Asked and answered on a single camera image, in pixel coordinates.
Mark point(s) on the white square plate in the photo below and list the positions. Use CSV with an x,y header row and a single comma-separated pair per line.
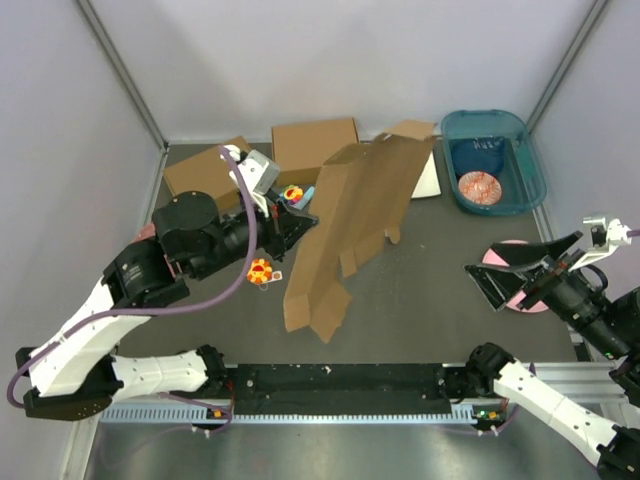
x,y
428,184

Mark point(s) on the orange yellow flower plush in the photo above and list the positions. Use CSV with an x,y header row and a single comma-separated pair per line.
x,y
260,271

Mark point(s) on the light blue marker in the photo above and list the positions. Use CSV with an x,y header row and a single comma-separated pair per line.
x,y
306,198

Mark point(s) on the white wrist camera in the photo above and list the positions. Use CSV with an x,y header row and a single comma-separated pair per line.
x,y
257,170
607,236

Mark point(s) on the cardboard box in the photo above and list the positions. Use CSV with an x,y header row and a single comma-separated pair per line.
x,y
300,149
207,172
361,196

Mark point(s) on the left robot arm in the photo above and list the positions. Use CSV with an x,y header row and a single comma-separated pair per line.
x,y
76,374

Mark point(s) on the white paper tag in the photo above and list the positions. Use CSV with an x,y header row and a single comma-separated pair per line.
x,y
275,276

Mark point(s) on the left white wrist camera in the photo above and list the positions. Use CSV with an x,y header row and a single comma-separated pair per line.
x,y
257,170

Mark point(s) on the dark pink dotted plate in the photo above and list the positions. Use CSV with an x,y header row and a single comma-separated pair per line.
x,y
147,232

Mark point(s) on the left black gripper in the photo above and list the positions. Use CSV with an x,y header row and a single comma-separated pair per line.
x,y
283,227

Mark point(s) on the rainbow flower plush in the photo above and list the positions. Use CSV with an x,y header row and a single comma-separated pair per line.
x,y
293,194

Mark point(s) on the teal plastic bin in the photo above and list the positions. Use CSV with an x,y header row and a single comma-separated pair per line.
x,y
522,180

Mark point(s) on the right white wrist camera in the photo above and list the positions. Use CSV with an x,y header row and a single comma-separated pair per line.
x,y
607,236

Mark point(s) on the red patterned bowl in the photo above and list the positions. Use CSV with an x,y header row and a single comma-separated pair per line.
x,y
480,188

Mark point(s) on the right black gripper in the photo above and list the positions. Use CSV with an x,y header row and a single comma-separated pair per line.
x,y
496,285

